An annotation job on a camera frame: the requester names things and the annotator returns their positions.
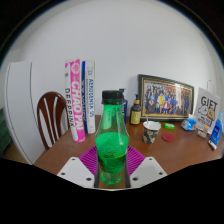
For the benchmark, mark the small patterned box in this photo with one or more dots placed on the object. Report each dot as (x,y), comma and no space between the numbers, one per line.
(201,133)

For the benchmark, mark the white shuttlecock tube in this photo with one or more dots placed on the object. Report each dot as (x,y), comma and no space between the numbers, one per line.
(90,100)

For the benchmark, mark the blue pump bottle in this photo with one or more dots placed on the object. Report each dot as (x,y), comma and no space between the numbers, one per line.
(125,106)

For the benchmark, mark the white stirrer stick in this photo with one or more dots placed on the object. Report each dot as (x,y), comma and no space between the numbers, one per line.
(147,119)

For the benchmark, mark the camouflage print paper cup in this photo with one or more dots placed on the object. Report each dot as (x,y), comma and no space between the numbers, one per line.
(150,133)

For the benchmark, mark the green crate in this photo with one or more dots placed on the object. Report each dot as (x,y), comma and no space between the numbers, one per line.
(4,133)

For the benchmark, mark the white refrigerator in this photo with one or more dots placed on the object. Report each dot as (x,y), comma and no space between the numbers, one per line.
(20,110)

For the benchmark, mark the green plastic drink bottle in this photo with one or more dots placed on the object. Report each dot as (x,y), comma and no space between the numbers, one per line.
(111,146)

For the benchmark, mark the framed group picture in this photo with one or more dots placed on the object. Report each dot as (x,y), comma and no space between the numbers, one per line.
(165,98)

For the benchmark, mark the white paper gift bag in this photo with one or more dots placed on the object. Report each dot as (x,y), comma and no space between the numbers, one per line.
(207,108)

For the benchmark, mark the dark wooden chair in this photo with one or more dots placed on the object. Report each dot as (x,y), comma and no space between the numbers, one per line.
(41,113)

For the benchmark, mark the blue liquid bottle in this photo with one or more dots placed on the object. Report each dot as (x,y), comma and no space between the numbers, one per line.
(217,131)

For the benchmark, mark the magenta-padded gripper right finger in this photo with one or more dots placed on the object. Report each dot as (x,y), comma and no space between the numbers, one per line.
(137,160)

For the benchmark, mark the small white marker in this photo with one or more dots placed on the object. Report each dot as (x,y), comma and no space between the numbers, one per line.
(212,145)

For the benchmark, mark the flat round red coaster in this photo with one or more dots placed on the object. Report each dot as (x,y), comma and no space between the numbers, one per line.
(168,137)

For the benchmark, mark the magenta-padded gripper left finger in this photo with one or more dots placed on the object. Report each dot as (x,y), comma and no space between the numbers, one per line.
(87,160)

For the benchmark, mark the pink shuttlecock tube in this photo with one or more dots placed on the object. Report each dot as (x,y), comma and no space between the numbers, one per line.
(76,103)

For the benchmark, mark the blue tissue pack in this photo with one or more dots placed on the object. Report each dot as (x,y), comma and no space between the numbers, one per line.
(189,124)

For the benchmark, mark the dark amber pump bottle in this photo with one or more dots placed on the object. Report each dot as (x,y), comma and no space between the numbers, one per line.
(135,115)

